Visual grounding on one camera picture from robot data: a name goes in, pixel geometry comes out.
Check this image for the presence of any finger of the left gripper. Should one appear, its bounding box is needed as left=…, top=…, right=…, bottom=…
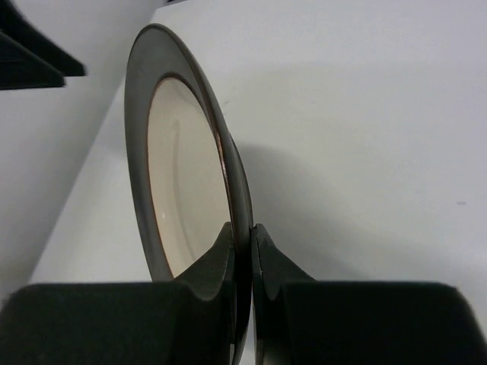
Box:
left=1, top=0, right=86, bottom=77
left=1, top=33, right=65, bottom=90

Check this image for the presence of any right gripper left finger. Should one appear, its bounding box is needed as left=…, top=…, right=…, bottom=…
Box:
left=1, top=224, right=238, bottom=364

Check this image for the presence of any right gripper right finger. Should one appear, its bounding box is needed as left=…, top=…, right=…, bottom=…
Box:
left=250, top=225, right=486, bottom=364

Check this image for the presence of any grey rim plate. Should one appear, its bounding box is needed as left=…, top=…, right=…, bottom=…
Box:
left=124, top=24, right=253, bottom=364

